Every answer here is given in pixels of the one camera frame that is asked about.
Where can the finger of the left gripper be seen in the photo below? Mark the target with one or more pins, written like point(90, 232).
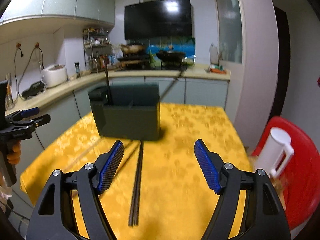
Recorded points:
point(22, 114)
point(34, 122)

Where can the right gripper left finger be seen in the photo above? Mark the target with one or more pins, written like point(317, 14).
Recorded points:
point(53, 216)

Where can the light bamboo chopstick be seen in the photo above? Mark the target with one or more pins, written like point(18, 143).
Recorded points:
point(80, 156)

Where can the reddish brown chopstick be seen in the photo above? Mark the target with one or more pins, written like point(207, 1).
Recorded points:
point(171, 85)

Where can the left hand orange glove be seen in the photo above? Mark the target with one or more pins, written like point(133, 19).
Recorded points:
point(14, 154)

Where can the metal utensil cup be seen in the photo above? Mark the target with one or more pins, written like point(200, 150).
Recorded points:
point(9, 102)

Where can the black countertop appliance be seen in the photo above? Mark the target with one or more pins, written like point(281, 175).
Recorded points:
point(34, 90)

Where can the white rice cooker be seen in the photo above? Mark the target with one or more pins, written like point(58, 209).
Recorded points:
point(54, 75)

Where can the red plastic stool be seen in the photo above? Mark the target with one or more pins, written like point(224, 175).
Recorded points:
point(300, 179)

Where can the pepper grinder bottle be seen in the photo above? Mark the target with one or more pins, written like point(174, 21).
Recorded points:
point(77, 68)

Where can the white plastic jug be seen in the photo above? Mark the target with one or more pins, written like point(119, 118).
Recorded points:
point(276, 153)

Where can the dark green utensil holder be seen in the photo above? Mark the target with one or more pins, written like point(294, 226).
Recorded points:
point(134, 113)

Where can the metal spice rack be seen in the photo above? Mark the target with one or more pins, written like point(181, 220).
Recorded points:
point(97, 49)

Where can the clay pot on stove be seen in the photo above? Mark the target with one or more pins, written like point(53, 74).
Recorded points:
point(132, 49)

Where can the gas stove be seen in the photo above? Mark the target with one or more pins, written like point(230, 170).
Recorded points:
point(147, 62)

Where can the black wok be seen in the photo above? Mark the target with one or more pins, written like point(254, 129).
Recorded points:
point(170, 56)

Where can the orange item on counter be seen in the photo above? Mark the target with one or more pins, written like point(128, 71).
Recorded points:
point(215, 68)

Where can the black range hood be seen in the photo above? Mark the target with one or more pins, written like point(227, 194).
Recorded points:
point(159, 18)

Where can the white plastic bottle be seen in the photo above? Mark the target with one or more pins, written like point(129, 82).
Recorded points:
point(214, 54)

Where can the upper wall cabinets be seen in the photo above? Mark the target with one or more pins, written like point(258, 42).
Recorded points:
point(91, 10)

